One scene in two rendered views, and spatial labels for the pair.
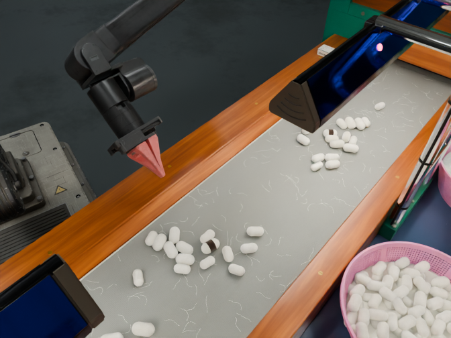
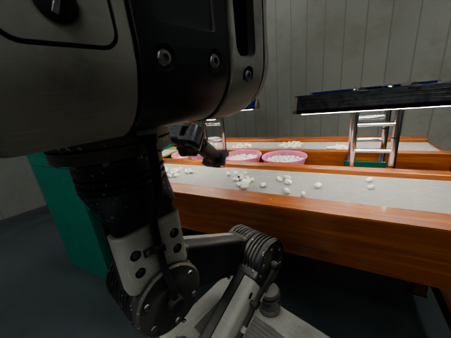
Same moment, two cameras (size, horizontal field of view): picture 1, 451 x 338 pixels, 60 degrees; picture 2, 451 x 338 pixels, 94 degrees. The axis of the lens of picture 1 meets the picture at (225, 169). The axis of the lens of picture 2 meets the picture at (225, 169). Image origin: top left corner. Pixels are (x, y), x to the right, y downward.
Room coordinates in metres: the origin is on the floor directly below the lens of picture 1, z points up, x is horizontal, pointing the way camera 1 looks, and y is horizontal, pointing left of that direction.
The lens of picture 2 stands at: (0.69, 0.97, 1.13)
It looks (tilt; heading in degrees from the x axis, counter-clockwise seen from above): 18 degrees down; 257
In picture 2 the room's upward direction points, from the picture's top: 6 degrees counter-clockwise
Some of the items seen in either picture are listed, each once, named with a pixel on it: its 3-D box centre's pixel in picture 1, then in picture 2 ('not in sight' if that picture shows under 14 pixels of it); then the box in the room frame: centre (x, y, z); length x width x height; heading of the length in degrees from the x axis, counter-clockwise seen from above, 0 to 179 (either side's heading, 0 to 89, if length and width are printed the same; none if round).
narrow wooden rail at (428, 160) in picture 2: not in sight; (272, 157); (0.05, -0.34, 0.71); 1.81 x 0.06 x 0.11; 138
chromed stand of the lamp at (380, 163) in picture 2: not in sight; (366, 126); (-0.38, -0.01, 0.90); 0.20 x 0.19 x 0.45; 138
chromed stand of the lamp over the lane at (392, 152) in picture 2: not in sight; (376, 141); (-0.11, 0.29, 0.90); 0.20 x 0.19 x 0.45; 138
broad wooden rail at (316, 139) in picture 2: not in sight; (284, 148); (-0.21, -0.63, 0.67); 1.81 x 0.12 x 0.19; 138
